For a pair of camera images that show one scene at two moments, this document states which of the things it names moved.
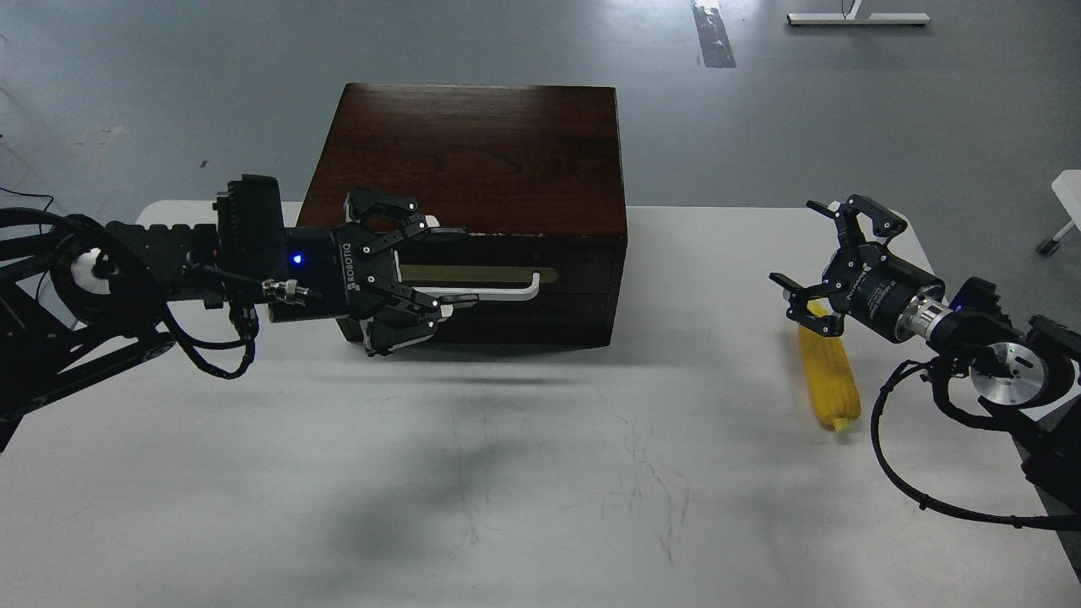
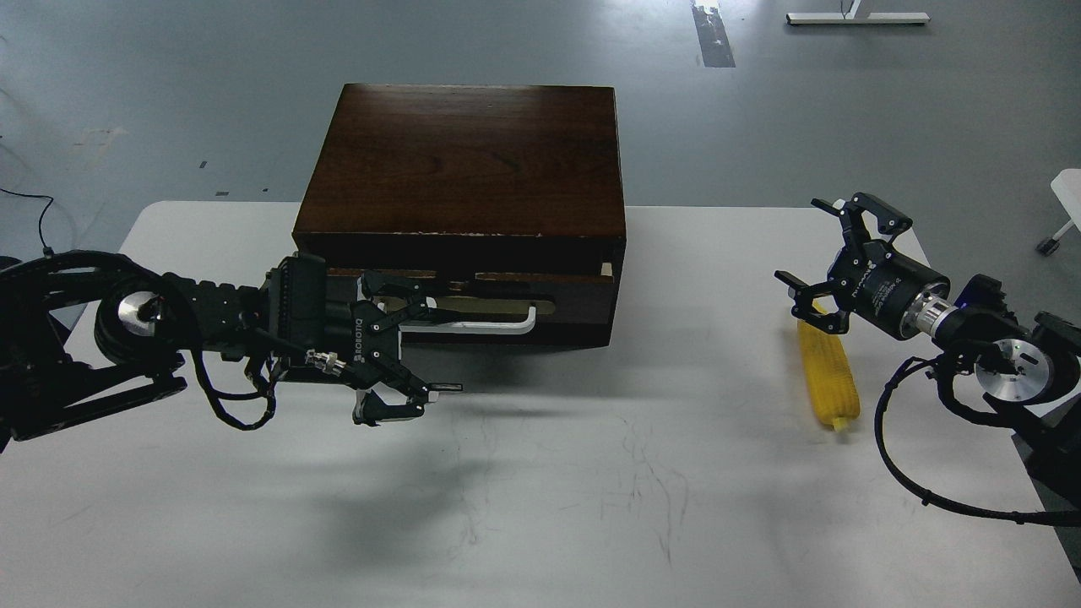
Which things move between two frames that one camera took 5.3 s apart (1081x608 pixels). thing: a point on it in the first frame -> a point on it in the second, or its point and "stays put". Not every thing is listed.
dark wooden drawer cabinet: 532,174 stays put
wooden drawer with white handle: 512,274 -> 497,309
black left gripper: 354,268 -> 388,392
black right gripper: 864,279 stays put
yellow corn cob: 829,374 stays put
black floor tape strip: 714,40 stays put
